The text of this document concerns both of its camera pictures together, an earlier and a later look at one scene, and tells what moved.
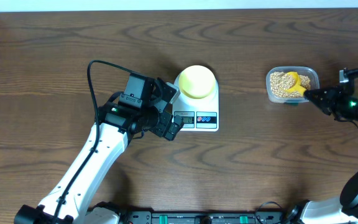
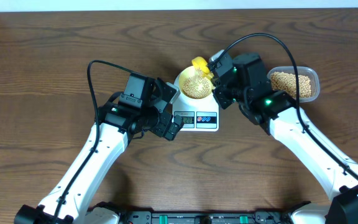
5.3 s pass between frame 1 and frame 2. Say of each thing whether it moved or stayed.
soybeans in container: stayed
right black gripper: moved
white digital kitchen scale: stayed
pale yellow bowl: stayed
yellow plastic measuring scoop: moved
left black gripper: stayed
